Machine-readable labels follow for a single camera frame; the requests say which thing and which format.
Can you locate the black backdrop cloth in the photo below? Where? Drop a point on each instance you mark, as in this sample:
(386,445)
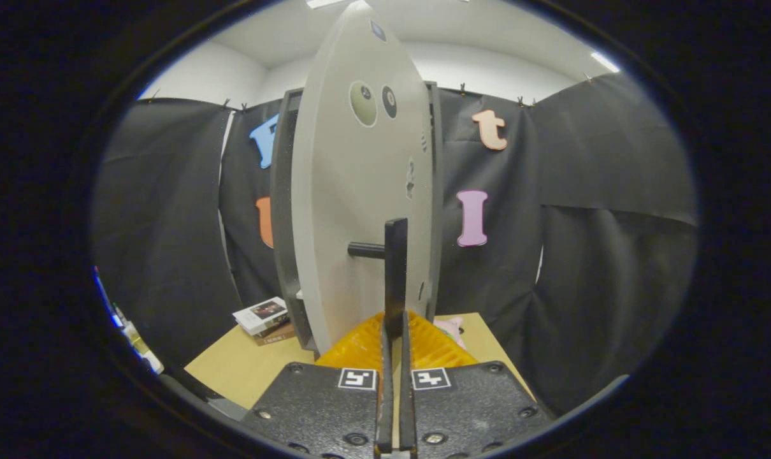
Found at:
(583,191)

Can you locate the white book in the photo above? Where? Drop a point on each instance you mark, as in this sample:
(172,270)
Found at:
(258,313)

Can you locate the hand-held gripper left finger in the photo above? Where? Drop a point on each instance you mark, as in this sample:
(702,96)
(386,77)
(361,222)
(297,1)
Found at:
(385,395)

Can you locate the green pink plush toy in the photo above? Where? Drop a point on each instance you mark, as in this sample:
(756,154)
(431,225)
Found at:
(452,328)

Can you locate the large ceiling light panel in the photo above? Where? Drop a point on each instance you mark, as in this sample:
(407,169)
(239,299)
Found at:
(325,3)

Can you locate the grey shoe cabinet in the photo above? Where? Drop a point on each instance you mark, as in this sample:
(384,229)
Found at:
(282,242)

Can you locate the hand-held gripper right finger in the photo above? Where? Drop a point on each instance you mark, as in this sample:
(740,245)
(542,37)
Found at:
(406,395)

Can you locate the colourful blurred items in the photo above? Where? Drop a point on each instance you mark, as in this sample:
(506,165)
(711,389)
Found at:
(127,328)

